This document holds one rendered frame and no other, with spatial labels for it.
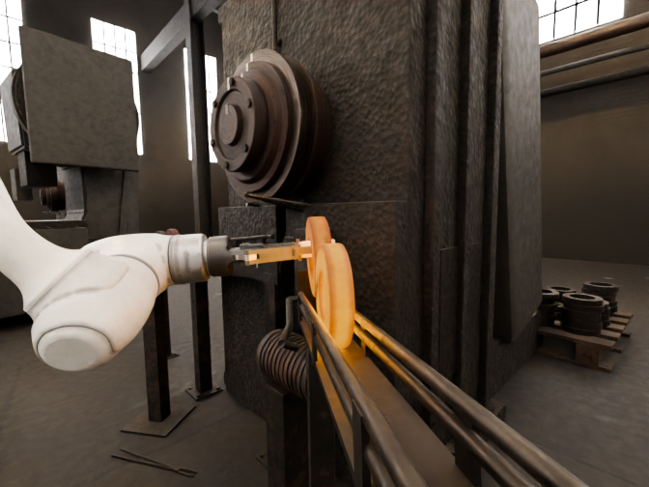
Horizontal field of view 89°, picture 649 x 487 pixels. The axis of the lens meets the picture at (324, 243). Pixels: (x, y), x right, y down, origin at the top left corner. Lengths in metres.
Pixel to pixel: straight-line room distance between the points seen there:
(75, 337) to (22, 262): 0.12
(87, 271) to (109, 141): 3.22
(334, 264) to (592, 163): 6.46
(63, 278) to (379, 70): 0.85
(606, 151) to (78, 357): 6.74
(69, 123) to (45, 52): 0.53
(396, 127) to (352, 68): 0.24
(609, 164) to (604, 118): 0.71
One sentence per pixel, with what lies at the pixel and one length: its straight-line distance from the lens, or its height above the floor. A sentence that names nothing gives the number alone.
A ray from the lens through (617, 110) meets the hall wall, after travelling 6.89.
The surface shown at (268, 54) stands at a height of 1.32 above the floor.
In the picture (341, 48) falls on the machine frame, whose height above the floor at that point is 1.33.
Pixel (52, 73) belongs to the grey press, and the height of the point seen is 1.98.
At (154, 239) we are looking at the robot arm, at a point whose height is 0.80.
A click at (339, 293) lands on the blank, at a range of 0.43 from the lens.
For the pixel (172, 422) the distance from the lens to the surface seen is 1.64.
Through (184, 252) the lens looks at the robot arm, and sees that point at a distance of 0.62.
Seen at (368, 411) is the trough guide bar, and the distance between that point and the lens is 0.22.
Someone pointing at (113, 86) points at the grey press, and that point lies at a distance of 3.85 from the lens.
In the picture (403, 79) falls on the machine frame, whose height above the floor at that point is 1.18.
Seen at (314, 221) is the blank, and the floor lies 0.83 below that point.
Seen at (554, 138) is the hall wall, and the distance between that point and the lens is 6.95.
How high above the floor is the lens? 0.85
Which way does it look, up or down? 5 degrees down
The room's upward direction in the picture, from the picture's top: 1 degrees counter-clockwise
